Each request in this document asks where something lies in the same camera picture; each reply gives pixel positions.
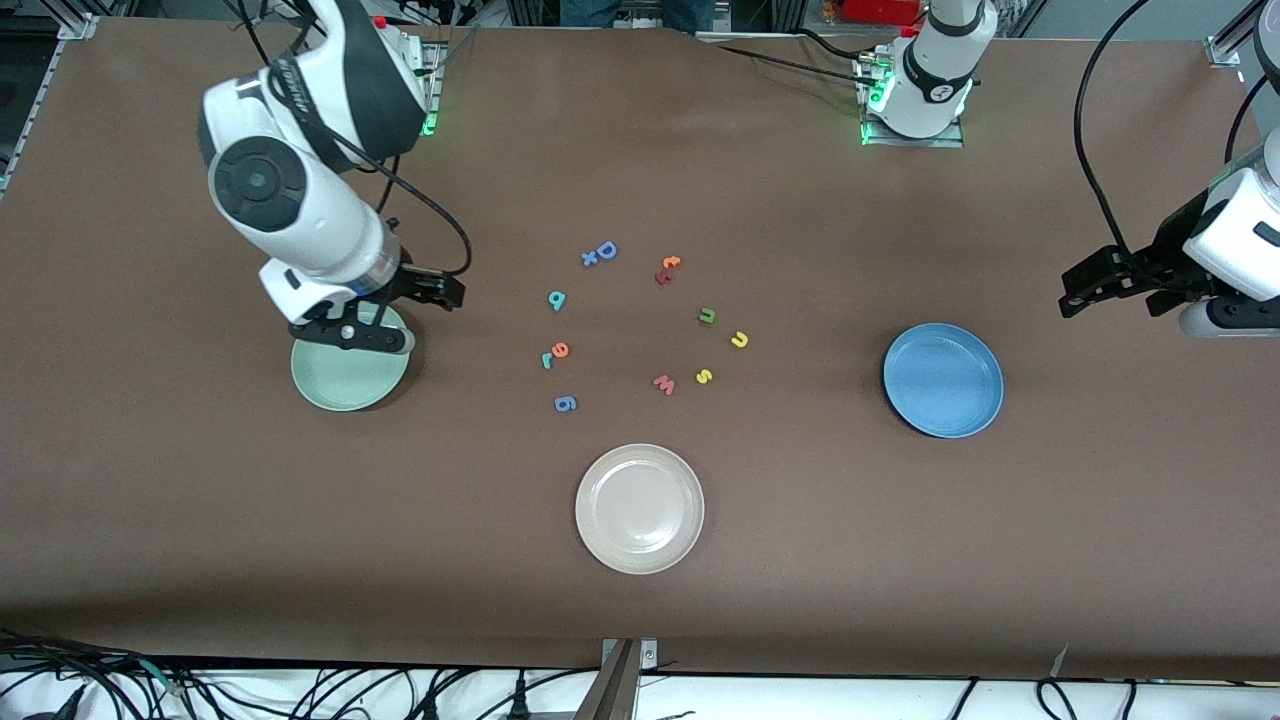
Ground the black cable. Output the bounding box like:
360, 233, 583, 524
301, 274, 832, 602
715, 40, 871, 83
1222, 70, 1280, 173
1074, 0, 1161, 266
262, 55, 473, 279

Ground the red box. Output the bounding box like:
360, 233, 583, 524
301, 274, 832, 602
842, 0, 926, 26

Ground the aluminium edge rail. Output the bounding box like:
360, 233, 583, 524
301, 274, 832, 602
0, 12, 101, 196

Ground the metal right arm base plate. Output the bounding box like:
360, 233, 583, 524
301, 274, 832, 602
400, 30, 443, 136

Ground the aluminium profile beam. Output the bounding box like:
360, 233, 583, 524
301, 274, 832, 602
572, 640, 641, 720

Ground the light green plate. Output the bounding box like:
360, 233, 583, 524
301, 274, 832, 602
291, 300, 412, 412

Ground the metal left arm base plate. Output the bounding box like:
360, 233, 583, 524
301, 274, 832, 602
858, 55, 966, 149

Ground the brown table cover sheet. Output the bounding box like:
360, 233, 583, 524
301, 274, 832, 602
0, 15, 1280, 683

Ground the silver bracket plate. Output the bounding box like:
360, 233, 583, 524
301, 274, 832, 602
600, 638, 659, 671

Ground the beige plate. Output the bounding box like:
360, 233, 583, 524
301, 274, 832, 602
575, 444, 705, 575

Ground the teal cable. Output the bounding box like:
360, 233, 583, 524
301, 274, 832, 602
135, 658, 191, 698

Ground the blue plate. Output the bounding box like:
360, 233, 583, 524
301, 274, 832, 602
883, 323, 1004, 439

